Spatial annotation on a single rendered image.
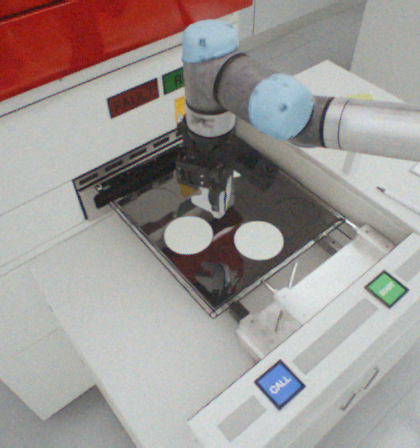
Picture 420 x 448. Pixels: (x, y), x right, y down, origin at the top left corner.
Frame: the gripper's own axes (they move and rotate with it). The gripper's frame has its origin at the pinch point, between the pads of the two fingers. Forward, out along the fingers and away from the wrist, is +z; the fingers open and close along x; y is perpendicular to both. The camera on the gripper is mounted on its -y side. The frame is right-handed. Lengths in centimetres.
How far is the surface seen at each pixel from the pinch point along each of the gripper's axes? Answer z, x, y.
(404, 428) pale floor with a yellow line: 99, -12, -64
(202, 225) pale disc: 9.0, -2.7, 5.5
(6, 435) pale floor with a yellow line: 99, 41, 64
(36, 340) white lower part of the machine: 46, 22, 44
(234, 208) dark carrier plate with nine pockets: 9.2, -9.9, 0.9
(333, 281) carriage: 11.1, -0.4, -23.4
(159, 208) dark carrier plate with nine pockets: 9.2, -4.0, 16.2
